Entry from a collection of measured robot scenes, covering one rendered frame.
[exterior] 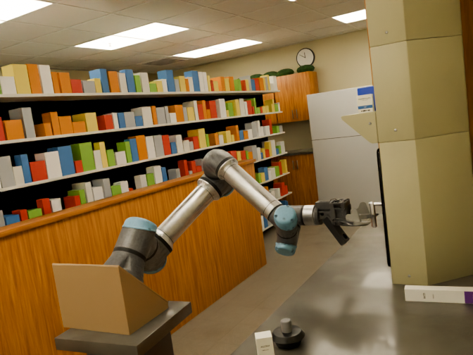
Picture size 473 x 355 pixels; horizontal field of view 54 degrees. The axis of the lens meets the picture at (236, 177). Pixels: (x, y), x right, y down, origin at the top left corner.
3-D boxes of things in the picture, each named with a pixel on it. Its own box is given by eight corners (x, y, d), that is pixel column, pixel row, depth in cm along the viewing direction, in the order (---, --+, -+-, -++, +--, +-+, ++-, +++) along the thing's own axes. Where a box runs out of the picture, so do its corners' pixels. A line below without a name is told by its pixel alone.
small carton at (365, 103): (374, 111, 161) (373, 94, 160) (373, 111, 156) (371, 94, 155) (360, 113, 163) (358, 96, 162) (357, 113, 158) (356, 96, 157)
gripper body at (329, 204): (345, 203, 159) (312, 203, 165) (348, 227, 160) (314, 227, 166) (351, 198, 165) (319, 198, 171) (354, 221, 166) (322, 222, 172)
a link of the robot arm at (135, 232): (108, 244, 154) (122, 209, 162) (121, 260, 165) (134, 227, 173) (141, 249, 152) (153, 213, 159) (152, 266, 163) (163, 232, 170)
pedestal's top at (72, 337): (55, 349, 147) (53, 337, 147) (119, 308, 176) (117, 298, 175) (138, 358, 134) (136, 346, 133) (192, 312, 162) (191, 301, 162)
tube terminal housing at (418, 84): (481, 256, 168) (465, 39, 160) (477, 289, 141) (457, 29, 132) (409, 253, 181) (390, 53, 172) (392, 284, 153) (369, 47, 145)
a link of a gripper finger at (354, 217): (362, 210, 151) (342, 208, 159) (364, 228, 152) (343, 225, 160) (369, 208, 153) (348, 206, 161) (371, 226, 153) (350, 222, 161)
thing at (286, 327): (311, 337, 124) (308, 314, 123) (298, 354, 116) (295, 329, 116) (279, 333, 129) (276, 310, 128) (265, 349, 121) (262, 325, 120)
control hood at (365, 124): (398, 134, 176) (395, 108, 175) (379, 143, 148) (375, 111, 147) (367, 137, 182) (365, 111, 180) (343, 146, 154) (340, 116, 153)
